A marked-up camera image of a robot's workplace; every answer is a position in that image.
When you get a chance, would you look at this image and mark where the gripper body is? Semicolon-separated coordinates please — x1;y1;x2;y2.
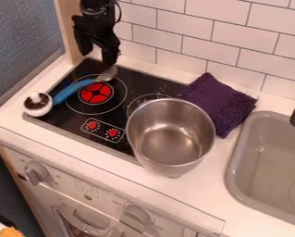
70;12;123;48

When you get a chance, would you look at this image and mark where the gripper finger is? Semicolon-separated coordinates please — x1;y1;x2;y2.
98;40;123;68
72;29;95;56

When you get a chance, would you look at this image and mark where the toy stove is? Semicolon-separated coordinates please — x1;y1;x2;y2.
22;56;190;165

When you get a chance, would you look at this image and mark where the white brown toy mushroom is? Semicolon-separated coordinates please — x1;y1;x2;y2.
22;90;55;119

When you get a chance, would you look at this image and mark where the blue spoon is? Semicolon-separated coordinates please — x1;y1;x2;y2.
50;66;119;106

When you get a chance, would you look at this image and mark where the silver pot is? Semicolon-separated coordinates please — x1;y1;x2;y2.
124;97;218;180

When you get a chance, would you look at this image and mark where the purple cloth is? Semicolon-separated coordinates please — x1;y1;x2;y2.
178;71;260;139

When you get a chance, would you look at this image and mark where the toy sink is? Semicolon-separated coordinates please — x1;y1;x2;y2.
223;110;295;230

